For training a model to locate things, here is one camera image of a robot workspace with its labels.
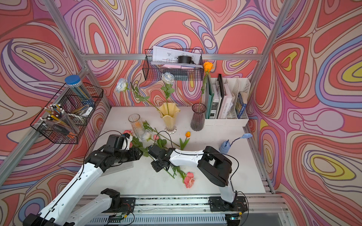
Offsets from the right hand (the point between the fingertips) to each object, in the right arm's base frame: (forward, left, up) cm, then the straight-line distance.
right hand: (158, 167), depth 86 cm
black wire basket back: (+60, +4, +30) cm, 67 cm away
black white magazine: (+36, -40, +24) cm, 59 cm away
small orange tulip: (+15, -15, 0) cm, 22 cm away
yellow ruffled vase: (+32, -6, +17) cm, 37 cm away
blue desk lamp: (+9, -42, +7) cm, 43 cm away
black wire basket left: (+16, +36, +33) cm, 52 cm away
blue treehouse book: (+35, -60, +12) cm, 70 cm away
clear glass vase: (+23, +13, +15) cm, 30 cm away
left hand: (+3, +8, +14) cm, 16 cm away
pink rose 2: (+25, +23, +5) cm, 35 cm away
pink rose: (-8, -18, +3) cm, 20 cm away
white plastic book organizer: (+47, -57, +22) cm, 77 cm away
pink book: (+33, -45, +20) cm, 60 cm away
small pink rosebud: (+22, +4, +2) cm, 22 cm away
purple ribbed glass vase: (+28, -27, +11) cm, 40 cm away
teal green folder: (+33, -33, +29) cm, 55 cm away
